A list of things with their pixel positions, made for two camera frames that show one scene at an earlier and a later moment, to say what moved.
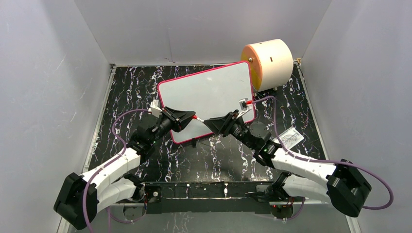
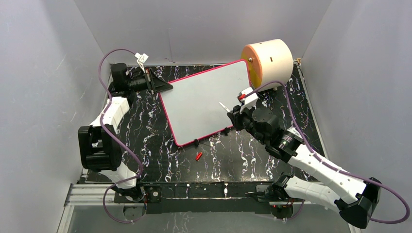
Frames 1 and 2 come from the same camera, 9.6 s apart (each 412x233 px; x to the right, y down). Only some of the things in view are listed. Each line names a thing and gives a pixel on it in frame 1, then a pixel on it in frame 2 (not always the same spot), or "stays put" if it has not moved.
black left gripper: x=183 y=118 to x=155 y=84
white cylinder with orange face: x=271 y=62 stays put
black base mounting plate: x=205 y=197 stays put
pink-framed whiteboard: x=208 y=93 stays put
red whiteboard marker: x=195 y=117 to x=224 y=107
